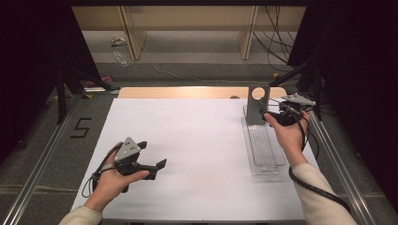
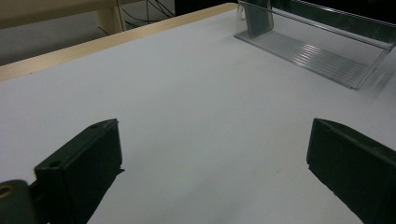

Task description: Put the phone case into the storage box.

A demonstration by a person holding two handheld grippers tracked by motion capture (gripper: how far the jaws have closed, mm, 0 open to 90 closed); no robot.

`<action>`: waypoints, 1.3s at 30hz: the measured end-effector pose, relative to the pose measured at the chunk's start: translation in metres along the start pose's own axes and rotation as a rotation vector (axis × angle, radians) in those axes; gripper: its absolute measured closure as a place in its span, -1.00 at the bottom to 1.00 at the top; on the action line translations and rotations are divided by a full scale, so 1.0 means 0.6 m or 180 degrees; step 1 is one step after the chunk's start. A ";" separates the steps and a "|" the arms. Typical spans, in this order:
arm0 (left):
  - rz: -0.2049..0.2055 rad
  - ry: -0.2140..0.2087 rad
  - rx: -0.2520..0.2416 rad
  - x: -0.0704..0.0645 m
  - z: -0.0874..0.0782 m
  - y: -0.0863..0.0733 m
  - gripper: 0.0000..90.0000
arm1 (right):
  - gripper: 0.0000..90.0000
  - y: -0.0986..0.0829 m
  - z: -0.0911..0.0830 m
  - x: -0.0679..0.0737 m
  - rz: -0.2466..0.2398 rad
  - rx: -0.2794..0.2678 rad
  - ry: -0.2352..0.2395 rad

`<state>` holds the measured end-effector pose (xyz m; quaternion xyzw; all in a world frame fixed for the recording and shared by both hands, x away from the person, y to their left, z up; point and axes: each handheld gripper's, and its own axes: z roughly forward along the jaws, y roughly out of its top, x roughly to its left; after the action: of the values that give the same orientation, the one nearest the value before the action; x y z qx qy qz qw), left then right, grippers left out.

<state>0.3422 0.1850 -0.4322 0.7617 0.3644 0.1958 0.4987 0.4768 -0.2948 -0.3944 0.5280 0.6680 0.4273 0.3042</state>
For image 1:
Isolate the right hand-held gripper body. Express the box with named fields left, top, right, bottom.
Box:
left=271, top=93, right=317, bottom=128

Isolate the dark curtain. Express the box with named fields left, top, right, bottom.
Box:
left=287, top=0, right=398, bottom=214
left=0, top=0, right=101, bottom=163

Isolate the left hand-held gripper cable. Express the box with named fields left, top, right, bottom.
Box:
left=82, top=143, right=125, bottom=199

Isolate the metal floor rail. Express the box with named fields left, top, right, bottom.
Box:
left=299, top=93, right=376, bottom=225
left=0, top=93, right=83, bottom=225

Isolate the black metal stand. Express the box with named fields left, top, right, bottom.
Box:
left=268, top=59, right=324, bottom=121
left=55, top=65, right=121, bottom=125

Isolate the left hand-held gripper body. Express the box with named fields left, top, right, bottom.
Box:
left=114, top=136, right=151, bottom=176

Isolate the pink floor item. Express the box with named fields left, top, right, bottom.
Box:
left=86, top=74, right=115, bottom=88

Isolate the white board sheet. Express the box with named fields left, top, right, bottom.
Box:
left=70, top=97, right=317, bottom=222

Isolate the hand-held gripper cable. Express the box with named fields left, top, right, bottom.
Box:
left=82, top=143, right=125, bottom=199
left=287, top=107, right=351, bottom=214

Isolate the light wooden shelf unit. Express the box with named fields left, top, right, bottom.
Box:
left=70, top=5, right=307, bottom=61

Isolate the bundle of black cables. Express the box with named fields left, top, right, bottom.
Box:
left=253, top=5, right=301, bottom=73

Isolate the small grey floor item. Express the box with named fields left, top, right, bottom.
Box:
left=111, top=36, right=129, bottom=48

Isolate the clear plastic tray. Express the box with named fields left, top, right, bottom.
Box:
left=242, top=105, right=287, bottom=176

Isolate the clear plastic floor item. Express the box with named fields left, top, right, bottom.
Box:
left=113, top=51, right=130, bottom=68

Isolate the person's right hand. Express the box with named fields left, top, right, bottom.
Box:
left=263, top=111, right=311, bottom=168

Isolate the grey translucent phone case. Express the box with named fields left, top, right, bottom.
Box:
left=246, top=85, right=271, bottom=126

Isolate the right hand-held gripper cable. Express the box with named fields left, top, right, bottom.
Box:
left=287, top=107, right=351, bottom=214

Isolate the person's left hand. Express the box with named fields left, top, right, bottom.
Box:
left=84, top=142, right=150, bottom=214

